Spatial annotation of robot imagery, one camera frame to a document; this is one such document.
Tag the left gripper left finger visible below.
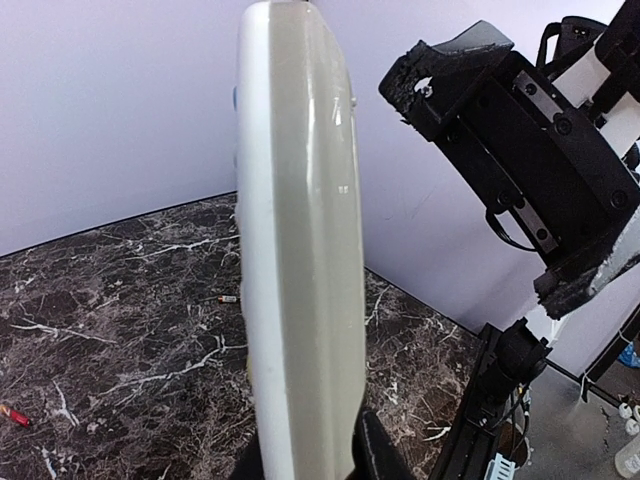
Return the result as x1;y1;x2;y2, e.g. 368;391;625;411
232;439;263;480

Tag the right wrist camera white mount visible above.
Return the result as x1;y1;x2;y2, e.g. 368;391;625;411
536;1;639;171

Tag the red battery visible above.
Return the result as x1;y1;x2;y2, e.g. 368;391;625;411
0;404;31;428

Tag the white remote control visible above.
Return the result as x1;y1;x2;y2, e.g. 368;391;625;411
236;1;365;479

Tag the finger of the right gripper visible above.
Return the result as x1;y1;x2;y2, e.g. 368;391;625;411
533;208;639;320
378;20;514;142

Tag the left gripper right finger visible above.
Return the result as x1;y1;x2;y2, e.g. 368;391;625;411
349;408;414;480

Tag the white slotted cable duct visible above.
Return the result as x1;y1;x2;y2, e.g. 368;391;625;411
484;452;516;480

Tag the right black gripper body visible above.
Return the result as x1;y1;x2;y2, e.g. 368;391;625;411
435;52;639;273

